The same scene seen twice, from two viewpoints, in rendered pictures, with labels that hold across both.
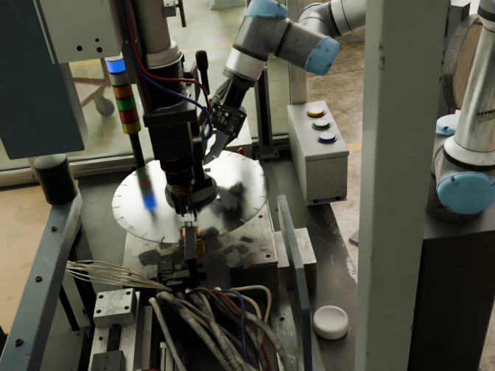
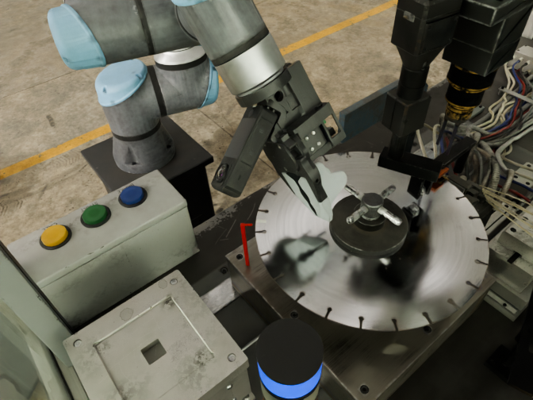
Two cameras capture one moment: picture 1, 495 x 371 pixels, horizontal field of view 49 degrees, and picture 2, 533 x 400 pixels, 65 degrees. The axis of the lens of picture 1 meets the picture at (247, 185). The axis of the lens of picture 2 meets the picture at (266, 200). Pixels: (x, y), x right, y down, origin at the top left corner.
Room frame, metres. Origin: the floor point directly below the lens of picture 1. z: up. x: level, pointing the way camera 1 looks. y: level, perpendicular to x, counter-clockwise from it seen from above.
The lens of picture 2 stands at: (1.29, 0.36, 1.43)
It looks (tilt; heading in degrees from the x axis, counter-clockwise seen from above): 47 degrees down; 236
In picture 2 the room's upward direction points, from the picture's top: 4 degrees counter-clockwise
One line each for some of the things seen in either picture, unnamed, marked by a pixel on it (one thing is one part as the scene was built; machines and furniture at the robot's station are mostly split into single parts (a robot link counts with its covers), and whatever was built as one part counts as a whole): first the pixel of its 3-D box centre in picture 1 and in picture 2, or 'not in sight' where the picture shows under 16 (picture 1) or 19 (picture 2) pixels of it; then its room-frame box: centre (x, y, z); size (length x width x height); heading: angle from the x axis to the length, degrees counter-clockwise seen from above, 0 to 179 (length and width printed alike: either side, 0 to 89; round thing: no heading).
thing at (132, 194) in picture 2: (327, 138); (132, 197); (1.19, -0.21, 0.90); 0.04 x 0.04 x 0.02
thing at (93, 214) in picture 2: (321, 125); (95, 216); (1.26, -0.21, 0.90); 0.04 x 0.04 x 0.02
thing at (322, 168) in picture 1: (316, 150); (113, 248); (1.26, -0.19, 0.82); 0.28 x 0.11 x 0.15; 2
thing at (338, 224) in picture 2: (190, 185); (369, 219); (0.95, 0.12, 0.96); 0.11 x 0.11 x 0.03
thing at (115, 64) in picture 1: (116, 62); (289, 359); (1.21, 0.27, 1.14); 0.05 x 0.04 x 0.03; 92
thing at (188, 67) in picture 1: (187, 109); (417, 59); (0.88, 0.09, 1.17); 0.06 x 0.05 x 0.20; 173
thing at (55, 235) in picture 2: (316, 112); (55, 237); (1.33, -0.21, 0.90); 0.04 x 0.04 x 0.02
